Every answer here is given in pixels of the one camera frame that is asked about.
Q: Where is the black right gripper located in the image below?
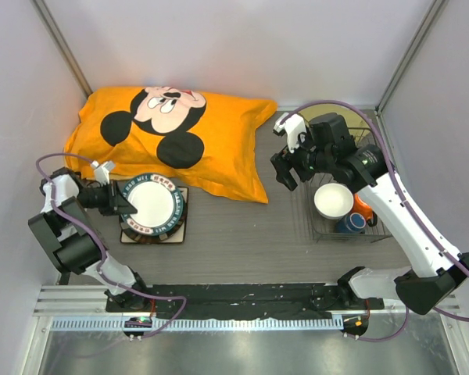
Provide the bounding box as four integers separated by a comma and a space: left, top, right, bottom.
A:
271, 125, 334, 191

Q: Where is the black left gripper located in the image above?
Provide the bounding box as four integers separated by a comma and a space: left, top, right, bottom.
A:
76, 180, 137, 217

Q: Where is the white green-rim round plate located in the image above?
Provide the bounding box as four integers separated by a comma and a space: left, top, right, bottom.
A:
120, 173, 185, 236

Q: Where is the square floral ceramic plate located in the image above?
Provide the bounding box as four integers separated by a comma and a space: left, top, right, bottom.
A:
119, 186, 190, 245

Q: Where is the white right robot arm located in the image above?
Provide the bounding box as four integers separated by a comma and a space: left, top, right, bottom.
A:
270, 112, 469, 315

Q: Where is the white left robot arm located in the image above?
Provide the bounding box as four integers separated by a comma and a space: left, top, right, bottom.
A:
28, 167, 151, 312

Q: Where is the white ribbed bowl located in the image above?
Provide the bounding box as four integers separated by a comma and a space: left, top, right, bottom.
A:
313, 183, 354, 220

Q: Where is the orange mug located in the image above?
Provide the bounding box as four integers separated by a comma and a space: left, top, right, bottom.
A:
352, 194, 378, 227

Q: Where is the orange Mickey Mouse pillow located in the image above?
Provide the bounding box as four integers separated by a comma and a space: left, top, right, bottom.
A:
64, 86, 277, 204

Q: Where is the olive green folded cloth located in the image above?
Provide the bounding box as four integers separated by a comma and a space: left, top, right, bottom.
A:
299, 104, 368, 127

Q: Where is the blue mug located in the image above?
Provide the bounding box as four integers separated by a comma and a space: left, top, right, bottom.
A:
335, 212, 367, 234

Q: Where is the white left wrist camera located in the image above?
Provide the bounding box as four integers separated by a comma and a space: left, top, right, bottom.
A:
90, 161, 116, 186

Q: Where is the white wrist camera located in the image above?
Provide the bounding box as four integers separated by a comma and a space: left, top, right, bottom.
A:
90, 161, 116, 186
273, 112, 306, 153

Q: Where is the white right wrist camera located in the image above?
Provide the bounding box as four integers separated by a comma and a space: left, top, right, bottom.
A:
273, 112, 306, 153

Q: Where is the grey wire dish rack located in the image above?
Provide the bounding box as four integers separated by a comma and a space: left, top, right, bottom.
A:
299, 126, 396, 245

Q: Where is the white slotted cable duct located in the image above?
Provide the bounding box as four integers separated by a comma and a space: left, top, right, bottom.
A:
50, 315, 343, 332

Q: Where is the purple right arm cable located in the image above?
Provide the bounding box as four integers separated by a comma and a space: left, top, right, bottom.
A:
275, 100, 469, 343

